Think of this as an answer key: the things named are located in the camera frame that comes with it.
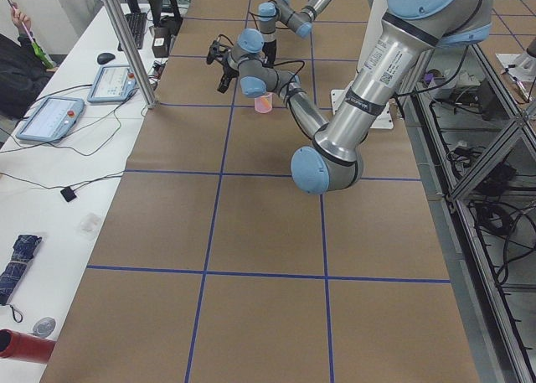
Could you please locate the aluminium frame post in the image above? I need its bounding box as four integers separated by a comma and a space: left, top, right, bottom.
101, 0, 157, 109

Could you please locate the person in black jacket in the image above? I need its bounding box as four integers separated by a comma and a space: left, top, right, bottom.
1, 3, 56, 119

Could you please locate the black camera cable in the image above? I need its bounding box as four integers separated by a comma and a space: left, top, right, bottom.
215, 33, 307, 86

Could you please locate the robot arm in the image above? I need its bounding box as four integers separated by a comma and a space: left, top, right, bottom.
254, 0, 332, 67
206, 0, 493, 194

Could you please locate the near teach pendant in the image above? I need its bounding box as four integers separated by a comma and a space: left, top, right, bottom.
16, 96, 85, 142

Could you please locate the small black adapter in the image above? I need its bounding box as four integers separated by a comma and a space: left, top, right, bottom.
60, 186, 77, 203

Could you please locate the black box with label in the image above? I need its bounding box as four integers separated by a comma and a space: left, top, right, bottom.
152, 27, 171, 58

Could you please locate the teach pendant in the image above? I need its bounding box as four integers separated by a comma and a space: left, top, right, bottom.
87, 65, 137, 104
16, 96, 85, 142

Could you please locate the red cylinder bottle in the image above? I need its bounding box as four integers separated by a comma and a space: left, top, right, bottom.
1, 329, 56, 364

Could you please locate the folded blue umbrella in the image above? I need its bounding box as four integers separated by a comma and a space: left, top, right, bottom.
1, 235, 42, 323

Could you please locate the green plastic tool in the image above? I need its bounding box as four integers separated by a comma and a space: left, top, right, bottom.
31, 40, 56, 70

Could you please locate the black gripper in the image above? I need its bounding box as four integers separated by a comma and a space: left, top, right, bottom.
217, 51, 240, 93
262, 40, 277, 67

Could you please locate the black keyboard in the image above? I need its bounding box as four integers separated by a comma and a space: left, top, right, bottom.
125, 12, 147, 49

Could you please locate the round metal tin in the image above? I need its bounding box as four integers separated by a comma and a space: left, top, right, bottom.
32, 317, 56, 339

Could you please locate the black computer mouse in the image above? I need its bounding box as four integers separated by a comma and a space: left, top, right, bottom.
96, 52, 116, 65

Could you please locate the pink mesh pen holder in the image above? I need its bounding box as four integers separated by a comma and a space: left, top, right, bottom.
254, 92, 273, 114

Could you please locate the clear plastic bag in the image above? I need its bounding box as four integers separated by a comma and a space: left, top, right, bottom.
77, 213, 103, 240

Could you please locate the far teach pendant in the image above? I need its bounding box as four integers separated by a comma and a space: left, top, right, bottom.
87, 65, 137, 104

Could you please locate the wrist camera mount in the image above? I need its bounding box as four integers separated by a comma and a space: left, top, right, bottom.
206, 39, 231, 65

